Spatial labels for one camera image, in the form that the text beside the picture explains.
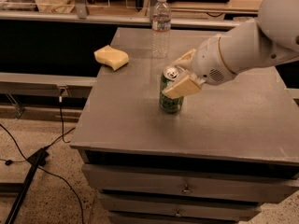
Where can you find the drawer with handle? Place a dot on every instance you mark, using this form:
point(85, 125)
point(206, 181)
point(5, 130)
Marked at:
point(252, 189)
point(178, 207)

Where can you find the clear plastic water bottle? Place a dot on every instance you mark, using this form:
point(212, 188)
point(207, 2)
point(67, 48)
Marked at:
point(161, 26)

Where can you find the middle drawer with handle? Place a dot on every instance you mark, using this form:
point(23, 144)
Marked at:
point(178, 207)

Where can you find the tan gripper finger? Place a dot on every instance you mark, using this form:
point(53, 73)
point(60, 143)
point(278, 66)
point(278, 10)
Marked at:
point(185, 61)
point(184, 86)

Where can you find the grey drawer cabinet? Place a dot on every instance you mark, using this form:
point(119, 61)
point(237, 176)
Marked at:
point(248, 127)

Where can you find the green soda can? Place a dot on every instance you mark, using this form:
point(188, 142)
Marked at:
point(168, 76)

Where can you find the top drawer with handle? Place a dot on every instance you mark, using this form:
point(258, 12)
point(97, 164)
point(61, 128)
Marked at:
point(252, 189)

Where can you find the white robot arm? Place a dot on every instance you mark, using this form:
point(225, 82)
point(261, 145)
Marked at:
point(267, 40)

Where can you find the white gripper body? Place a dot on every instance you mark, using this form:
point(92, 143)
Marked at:
point(209, 63)

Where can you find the grey metal rail bench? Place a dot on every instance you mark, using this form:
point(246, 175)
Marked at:
point(46, 85)

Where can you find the black floor bar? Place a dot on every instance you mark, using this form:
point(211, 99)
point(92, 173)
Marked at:
point(36, 160)

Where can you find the yellow sponge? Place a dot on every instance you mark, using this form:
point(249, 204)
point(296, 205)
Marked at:
point(114, 58)

